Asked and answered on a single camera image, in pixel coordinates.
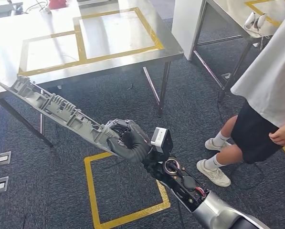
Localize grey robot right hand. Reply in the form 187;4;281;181
107;118;153;156

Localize grey plastic wheel hubcap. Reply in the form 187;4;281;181
0;75;122;157

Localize steel workbench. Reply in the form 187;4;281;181
0;0;184;147
190;0;285;104

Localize white partition panel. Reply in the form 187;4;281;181
171;0;206;61

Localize grey laptop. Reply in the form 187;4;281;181
76;0;119;7

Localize white desk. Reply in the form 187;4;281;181
20;0;123;16

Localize red cloth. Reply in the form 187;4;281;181
48;0;68;10

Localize person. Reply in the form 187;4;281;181
196;6;285;187

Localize white handheld controller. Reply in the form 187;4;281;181
256;13;268;31
244;12;256;30

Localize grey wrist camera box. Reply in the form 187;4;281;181
150;127;174;156

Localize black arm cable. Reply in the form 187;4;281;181
178;202;185;229

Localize black floor cable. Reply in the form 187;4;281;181
217;92;265;190

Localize black desk cables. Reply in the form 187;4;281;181
25;0;50;13

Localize white controller cable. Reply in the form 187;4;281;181
243;27;271;51

